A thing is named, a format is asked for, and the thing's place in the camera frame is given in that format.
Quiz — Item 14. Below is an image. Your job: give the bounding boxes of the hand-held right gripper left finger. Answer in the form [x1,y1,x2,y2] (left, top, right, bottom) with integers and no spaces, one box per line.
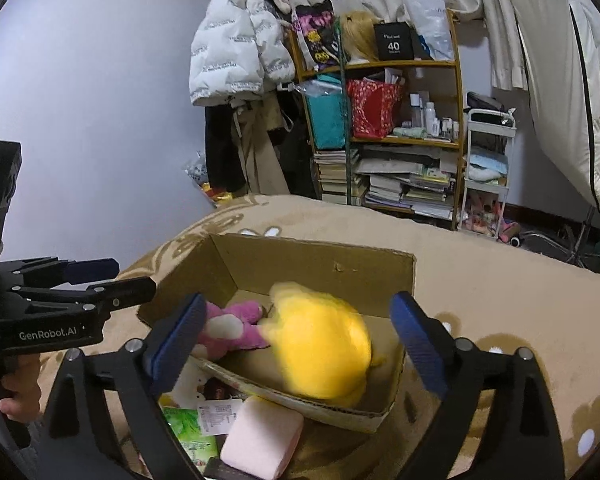
[30,292,208,480]

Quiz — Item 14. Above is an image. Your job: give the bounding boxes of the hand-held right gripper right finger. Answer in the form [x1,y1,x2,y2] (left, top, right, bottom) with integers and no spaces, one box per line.
[389,291,566,480]

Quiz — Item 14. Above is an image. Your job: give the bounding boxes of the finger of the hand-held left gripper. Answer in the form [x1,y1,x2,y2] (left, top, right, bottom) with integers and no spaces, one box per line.
[1,258,120,287]
[11,276,157,314]

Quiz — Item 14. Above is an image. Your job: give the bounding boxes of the yellow plush toy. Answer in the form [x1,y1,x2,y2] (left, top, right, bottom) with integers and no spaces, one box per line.
[262,281,381,408]

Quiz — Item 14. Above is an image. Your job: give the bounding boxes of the brown cardboard box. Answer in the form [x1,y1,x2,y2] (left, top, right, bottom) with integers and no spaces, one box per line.
[137,232,417,433]

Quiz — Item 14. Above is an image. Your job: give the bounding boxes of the pink soft foam block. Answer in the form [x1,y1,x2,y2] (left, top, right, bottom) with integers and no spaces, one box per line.
[220,396,305,480]

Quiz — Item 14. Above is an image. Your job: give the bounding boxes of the person's left hand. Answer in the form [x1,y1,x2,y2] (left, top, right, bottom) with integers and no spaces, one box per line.
[0,354,42,426]

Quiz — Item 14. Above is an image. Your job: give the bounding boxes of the white cartoon packet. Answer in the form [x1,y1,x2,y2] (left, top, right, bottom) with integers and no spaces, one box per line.
[171,359,217,409]

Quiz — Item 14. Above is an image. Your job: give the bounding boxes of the pink plush toy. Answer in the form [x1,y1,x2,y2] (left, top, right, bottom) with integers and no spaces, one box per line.
[195,300,272,361]

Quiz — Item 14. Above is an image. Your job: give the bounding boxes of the dark packet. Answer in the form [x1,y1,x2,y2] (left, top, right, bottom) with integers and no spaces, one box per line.
[202,377,247,403]

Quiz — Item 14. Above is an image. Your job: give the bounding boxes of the green snack packet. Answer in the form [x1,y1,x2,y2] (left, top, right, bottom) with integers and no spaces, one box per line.
[161,405,221,473]

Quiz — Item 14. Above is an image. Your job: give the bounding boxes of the colourful plastic bag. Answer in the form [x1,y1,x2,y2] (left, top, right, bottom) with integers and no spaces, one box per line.
[182,152,236,208]

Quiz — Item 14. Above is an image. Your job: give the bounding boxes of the pink items in cart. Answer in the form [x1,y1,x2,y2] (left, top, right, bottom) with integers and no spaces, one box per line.
[460,195,503,236]

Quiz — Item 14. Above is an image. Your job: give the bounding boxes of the pile of books and papers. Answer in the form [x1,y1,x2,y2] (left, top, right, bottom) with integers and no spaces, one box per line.
[357,146,458,220]

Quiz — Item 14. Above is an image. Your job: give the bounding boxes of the black hanging garment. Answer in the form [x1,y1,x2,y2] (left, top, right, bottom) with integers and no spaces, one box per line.
[204,100,247,196]

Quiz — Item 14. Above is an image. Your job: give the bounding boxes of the beige hanging coat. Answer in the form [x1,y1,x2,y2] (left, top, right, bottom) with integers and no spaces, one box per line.
[230,94,293,196]

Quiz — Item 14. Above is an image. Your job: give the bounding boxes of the stack of books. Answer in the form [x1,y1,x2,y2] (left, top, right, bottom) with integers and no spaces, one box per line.
[314,149,368,206]

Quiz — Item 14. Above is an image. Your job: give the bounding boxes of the folded blue white cloths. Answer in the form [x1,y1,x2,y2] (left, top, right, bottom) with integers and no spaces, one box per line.
[467,152,509,183]

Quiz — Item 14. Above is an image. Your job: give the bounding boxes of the metal rack stand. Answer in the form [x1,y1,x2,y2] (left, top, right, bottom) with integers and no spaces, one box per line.
[520,205,600,267]

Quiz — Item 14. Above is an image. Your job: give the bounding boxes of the group of cosmetic bottles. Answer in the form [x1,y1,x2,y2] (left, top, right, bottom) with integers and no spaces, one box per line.
[402,91,461,138]

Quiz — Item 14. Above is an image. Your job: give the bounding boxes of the white rolling cart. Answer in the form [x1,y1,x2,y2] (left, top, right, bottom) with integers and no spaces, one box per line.
[457,108,517,238]

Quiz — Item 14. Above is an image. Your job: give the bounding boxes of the red patterned bag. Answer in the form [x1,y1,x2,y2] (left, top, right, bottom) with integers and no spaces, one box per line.
[346,77,406,140]

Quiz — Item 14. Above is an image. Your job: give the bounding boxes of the teal bag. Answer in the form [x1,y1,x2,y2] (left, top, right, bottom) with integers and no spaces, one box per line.
[300,74,348,150]

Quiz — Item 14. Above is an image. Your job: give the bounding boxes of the green pole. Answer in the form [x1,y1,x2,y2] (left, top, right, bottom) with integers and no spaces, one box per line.
[337,16,354,206]

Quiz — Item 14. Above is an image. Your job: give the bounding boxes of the dark bag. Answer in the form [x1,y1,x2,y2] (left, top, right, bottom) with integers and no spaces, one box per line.
[466,91,511,113]

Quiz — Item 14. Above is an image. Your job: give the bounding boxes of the white puffer jacket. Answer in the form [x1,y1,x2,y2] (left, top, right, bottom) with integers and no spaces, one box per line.
[189,0,296,107]

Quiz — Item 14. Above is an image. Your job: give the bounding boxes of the wooden shelf rack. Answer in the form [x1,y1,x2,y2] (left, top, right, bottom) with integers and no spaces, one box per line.
[285,10,468,232]

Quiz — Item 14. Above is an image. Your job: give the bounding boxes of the cream garment cover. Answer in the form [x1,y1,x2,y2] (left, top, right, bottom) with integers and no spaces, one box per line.
[505,0,600,216]

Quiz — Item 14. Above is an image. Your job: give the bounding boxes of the black cardboard box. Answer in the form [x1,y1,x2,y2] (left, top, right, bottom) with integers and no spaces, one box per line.
[373,21,414,62]

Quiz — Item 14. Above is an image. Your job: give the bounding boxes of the blonde wig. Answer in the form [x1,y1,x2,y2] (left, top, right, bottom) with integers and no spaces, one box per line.
[341,10,381,65]

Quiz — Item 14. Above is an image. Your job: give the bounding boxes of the black pink printed bag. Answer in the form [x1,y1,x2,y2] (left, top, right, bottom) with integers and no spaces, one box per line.
[292,0,341,73]

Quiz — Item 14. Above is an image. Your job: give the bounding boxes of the clear plastic bag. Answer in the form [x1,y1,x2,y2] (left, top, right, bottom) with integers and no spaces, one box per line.
[402,0,454,61]

